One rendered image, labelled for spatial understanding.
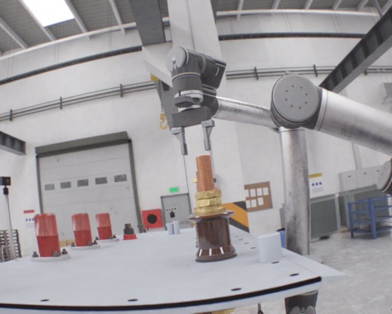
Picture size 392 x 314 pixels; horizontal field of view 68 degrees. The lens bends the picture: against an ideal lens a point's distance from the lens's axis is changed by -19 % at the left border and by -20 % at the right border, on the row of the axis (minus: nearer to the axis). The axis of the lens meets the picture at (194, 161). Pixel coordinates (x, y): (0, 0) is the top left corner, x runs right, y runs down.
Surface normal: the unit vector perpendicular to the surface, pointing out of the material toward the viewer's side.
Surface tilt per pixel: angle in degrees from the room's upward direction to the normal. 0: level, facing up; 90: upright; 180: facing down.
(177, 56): 90
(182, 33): 90
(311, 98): 99
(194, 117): 90
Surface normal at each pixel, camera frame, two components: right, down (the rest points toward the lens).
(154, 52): 0.00, -0.13
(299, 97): -0.19, 0.01
